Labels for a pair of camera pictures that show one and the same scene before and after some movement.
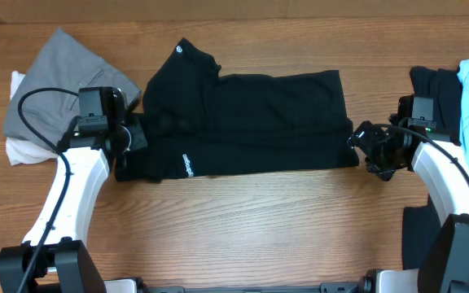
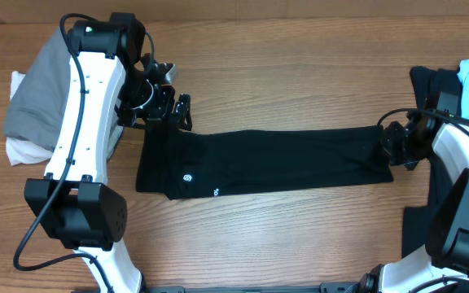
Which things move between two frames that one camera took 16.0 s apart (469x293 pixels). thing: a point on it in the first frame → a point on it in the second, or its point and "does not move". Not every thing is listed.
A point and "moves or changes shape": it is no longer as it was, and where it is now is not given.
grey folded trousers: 59,63 does not move
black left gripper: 139,136 → 162,109
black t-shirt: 200,124 moves or changes shape
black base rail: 360,286 does not move
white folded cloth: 20,152 does not move
